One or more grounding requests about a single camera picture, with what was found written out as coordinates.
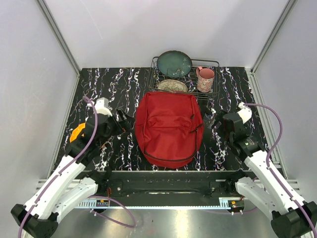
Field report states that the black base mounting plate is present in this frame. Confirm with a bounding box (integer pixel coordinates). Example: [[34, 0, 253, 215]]
[[106, 171, 240, 197]]

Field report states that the speckled beige plate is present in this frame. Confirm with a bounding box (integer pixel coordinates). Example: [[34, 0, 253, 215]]
[[157, 79, 188, 92]]

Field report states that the black wire dish rack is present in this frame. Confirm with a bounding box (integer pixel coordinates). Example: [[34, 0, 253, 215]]
[[145, 57, 221, 101]]

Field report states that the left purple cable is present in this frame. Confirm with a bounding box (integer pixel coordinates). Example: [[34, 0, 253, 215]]
[[17, 96, 137, 238]]

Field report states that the teal ceramic plate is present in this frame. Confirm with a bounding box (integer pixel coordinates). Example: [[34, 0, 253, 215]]
[[157, 50, 192, 78]]

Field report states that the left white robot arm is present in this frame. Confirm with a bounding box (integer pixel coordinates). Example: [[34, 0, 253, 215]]
[[11, 107, 135, 238]]

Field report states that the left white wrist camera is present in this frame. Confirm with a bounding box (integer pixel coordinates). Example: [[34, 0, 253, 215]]
[[88, 97, 112, 117]]

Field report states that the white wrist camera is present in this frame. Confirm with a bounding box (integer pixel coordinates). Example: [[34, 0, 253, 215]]
[[88, 97, 112, 117], [237, 102, 252, 124]]

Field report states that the red student backpack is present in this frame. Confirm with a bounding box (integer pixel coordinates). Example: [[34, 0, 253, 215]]
[[135, 92, 204, 169]]

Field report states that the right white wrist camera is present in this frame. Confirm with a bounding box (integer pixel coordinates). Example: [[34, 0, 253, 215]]
[[237, 102, 252, 124]]

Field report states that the orange plastic plate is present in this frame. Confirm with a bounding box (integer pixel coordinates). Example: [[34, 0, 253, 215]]
[[69, 123, 86, 143]]

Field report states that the pink patterned mug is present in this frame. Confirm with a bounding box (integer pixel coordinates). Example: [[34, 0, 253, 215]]
[[196, 66, 215, 93]]

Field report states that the purple cable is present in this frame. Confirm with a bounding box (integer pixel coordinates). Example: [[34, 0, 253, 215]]
[[244, 103, 314, 238], [17, 96, 137, 238]]

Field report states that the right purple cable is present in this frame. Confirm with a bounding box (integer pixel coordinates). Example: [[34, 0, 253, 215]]
[[244, 103, 314, 238]]

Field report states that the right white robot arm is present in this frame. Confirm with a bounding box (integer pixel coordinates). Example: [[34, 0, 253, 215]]
[[213, 108, 317, 238]]

